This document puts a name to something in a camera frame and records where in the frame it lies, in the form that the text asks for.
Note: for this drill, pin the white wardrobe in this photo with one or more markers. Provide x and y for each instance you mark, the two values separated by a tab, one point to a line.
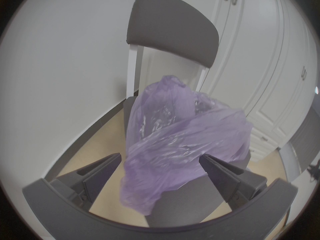
250	59

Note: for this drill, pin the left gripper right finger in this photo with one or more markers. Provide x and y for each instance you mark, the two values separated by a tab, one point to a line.
225	181

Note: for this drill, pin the grey curtain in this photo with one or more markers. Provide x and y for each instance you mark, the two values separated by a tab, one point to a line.
307	139

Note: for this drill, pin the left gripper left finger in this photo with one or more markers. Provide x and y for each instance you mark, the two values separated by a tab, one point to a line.
95	179

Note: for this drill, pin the grey cushioned white chair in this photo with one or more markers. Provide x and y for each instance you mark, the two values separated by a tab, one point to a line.
172	29

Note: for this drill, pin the purple plastic bag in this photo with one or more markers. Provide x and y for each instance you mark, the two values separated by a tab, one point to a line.
180	139

